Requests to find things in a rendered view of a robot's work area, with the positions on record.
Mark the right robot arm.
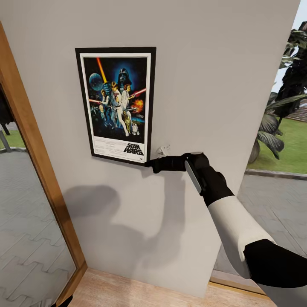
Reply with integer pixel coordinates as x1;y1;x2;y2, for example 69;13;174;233
145;143;307;307

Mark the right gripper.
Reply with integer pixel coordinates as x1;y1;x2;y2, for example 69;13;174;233
145;156;175;174

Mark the poster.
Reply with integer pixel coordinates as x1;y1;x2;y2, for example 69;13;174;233
75;46;157;168

